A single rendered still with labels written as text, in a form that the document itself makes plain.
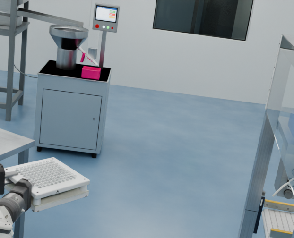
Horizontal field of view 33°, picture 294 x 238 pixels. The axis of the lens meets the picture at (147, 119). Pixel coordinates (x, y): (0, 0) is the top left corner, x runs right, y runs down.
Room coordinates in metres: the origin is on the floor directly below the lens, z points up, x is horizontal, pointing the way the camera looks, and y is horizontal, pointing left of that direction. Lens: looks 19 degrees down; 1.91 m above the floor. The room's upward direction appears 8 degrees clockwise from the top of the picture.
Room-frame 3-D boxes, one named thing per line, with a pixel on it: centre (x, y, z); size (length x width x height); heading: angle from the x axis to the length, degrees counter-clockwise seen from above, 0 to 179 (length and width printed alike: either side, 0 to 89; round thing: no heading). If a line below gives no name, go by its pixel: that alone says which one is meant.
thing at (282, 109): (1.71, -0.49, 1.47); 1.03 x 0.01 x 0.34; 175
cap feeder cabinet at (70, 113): (4.55, 0.71, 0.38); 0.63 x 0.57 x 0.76; 93
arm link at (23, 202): (1.53, 0.40, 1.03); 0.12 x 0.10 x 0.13; 170
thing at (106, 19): (4.70, 0.51, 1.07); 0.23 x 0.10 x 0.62; 93
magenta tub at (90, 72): (4.36, 0.55, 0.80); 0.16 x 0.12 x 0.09; 93
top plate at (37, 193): (1.75, 0.36, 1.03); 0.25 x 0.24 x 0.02; 48
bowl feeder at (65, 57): (4.60, 0.76, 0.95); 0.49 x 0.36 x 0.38; 93
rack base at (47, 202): (1.75, 0.36, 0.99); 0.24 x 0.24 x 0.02; 48
